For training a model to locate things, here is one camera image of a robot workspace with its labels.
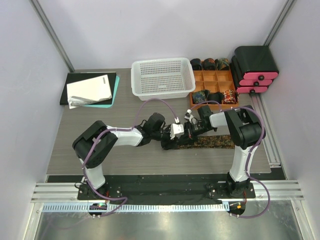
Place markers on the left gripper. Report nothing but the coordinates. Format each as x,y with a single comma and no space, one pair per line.
169,144

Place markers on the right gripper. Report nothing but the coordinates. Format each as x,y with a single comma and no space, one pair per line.
189,133

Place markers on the black key-pattern tie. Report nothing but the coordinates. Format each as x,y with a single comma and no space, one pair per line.
209,142

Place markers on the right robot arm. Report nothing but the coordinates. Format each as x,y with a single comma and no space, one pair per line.
246,131

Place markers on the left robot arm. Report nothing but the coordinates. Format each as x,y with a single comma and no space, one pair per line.
94,144

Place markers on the rolled blue floral tie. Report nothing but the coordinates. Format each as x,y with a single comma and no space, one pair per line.
199,96

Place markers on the rolled plain black tie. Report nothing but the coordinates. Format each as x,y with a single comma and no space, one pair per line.
217,97

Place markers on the rolled red patterned tie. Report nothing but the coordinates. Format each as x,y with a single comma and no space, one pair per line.
229,97

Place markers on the orange compartment tray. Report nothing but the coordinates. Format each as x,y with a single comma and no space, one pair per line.
214,81

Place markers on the white plastic basket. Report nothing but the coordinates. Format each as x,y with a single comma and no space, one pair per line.
164,78

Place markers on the teal folder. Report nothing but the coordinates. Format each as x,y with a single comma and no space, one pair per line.
116,85

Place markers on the rolled black tie back-left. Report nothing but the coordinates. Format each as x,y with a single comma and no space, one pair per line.
196,64

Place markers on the rolled orange-black tie back-middle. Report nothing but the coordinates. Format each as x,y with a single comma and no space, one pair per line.
209,64

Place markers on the rolled green tie back-right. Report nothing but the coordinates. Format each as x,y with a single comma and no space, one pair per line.
222,64

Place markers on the white notebook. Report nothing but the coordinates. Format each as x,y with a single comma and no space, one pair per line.
90,90

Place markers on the black pink drawer unit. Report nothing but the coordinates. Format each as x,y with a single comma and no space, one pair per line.
253,69

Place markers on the black folder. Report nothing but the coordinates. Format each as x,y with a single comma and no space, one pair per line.
81,76

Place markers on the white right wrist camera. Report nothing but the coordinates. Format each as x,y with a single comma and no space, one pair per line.
188,116

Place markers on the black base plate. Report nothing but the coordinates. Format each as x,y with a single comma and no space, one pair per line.
168,189

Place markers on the white slotted cable duct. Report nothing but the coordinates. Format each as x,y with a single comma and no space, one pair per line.
90,207

